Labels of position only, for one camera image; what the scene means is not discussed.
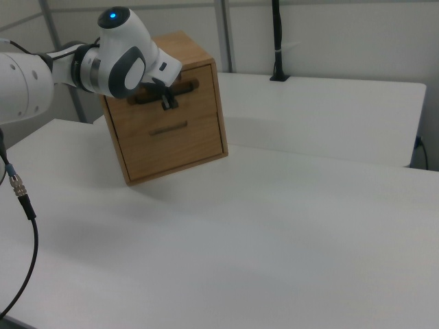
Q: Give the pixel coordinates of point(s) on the wide grey partition post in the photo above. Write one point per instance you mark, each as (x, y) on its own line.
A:
(224, 37)

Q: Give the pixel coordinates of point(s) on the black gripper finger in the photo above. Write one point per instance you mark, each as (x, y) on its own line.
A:
(169, 103)

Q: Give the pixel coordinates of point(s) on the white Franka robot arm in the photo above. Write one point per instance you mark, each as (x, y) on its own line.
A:
(116, 44)

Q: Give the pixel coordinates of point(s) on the white zip tie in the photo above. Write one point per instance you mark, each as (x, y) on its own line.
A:
(288, 46)

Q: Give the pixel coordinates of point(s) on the black pole with clamp base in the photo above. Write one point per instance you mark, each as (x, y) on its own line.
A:
(278, 34)

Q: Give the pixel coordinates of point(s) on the wooden drawer cabinet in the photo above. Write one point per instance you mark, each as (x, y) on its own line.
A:
(185, 48)

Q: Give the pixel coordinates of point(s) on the slim grey partition post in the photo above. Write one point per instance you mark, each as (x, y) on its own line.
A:
(77, 103)

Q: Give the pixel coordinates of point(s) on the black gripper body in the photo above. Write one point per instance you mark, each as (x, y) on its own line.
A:
(152, 86)

